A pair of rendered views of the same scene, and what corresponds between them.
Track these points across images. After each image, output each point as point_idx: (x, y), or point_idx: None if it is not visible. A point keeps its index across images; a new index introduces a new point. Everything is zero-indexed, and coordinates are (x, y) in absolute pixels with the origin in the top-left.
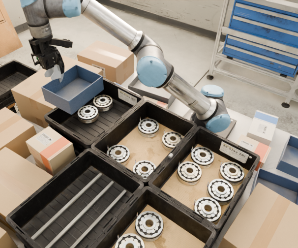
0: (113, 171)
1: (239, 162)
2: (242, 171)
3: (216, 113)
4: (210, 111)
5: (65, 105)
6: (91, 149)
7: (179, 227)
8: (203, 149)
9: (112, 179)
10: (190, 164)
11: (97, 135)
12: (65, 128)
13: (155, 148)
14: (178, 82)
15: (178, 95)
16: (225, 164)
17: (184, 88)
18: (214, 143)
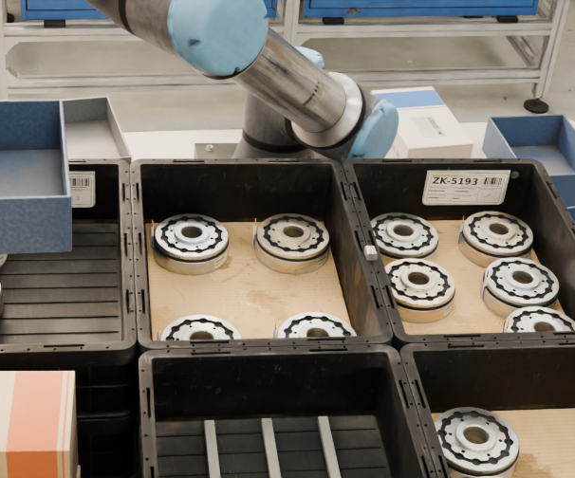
0: (268, 375)
1: (486, 210)
2: (517, 221)
3: (366, 105)
4: (353, 106)
5: (48, 221)
6: (156, 350)
7: (526, 411)
8: (390, 221)
9: (253, 416)
10: (400, 266)
11: (59, 341)
12: None
13: (266, 284)
14: (275, 40)
15: (281, 81)
16: (470, 226)
17: (291, 54)
18: (404, 190)
